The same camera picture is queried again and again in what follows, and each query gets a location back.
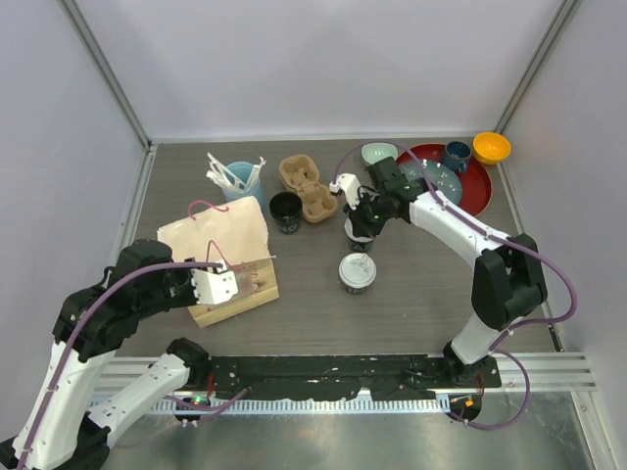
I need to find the pink kraft paper bag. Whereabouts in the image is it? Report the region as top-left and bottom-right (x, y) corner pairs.
(157, 196), (279, 327)

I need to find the black paper coffee cup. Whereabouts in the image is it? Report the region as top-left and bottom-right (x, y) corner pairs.
(340, 279), (373, 295)

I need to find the single white cup lid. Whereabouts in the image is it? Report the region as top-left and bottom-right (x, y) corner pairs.
(344, 217), (355, 239)

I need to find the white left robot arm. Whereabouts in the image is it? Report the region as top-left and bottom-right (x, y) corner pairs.
(1, 240), (214, 469)

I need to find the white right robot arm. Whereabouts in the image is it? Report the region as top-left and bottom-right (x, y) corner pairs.
(331, 158), (548, 387)

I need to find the mint green ceramic bowl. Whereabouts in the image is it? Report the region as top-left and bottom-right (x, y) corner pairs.
(361, 142), (399, 166)

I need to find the dark blue ceramic plate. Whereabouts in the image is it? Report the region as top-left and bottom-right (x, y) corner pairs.
(399, 158), (463, 205)

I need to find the dark blue ceramic mug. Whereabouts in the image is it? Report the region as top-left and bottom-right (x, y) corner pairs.
(441, 141), (472, 174)

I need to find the red round tray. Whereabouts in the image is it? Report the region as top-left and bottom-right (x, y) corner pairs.
(396, 143), (493, 215)

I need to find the brown cardboard cup carrier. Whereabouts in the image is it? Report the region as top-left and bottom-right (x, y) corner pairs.
(279, 154), (338, 223)

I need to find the orange bowl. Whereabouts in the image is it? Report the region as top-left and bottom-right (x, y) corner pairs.
(472, 132), (511, 165)

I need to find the light blue straw cup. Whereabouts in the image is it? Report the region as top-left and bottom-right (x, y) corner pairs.
(222, 162), (266, 210)

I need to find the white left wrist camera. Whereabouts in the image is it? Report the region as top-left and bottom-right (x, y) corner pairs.
(191, 265), (239, 306)

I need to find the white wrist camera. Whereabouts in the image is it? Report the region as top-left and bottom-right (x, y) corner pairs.
(329, 173), (361, 211)
(191, 265), (239, 306)

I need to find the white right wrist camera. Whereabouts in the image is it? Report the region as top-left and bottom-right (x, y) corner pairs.
(329, 173), (361, 211)

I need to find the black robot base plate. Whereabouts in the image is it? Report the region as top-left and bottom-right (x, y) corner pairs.
(181, 354), (502, 401)

